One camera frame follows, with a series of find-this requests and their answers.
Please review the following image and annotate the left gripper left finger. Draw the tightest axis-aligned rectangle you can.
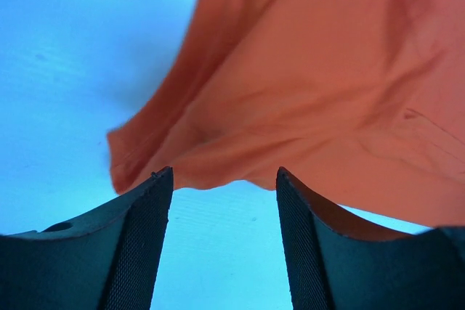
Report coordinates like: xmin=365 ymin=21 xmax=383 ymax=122
xmin=1 ymin=167 xmax=174 ymax=310

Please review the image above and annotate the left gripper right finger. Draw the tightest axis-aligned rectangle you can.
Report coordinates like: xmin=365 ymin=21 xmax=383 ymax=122
xmin=276 ymin=168 xmax=464 ymax=310

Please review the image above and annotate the orange t-shirt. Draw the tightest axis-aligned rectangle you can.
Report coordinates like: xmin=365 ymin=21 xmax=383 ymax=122
xmin=108 ymin=0 xmax=464 ymax=227

